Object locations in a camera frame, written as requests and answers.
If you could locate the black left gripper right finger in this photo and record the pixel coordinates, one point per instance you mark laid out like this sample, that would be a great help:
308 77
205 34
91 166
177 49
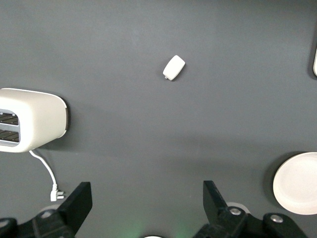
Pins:
218 213

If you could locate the cream white toaster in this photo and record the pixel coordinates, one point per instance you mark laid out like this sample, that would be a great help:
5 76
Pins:
42 116

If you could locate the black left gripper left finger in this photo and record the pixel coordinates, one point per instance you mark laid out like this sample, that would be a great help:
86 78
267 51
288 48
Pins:
71 210

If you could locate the white steamed bun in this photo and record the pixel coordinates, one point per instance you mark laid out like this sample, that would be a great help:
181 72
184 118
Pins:
174 67

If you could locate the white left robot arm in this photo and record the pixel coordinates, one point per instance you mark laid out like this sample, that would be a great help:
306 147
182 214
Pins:
151 236

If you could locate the cream tray with bear print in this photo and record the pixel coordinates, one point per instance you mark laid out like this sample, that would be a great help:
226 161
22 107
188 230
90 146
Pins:
315 64

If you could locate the round cream plate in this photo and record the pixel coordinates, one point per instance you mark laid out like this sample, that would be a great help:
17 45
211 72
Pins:
297 183

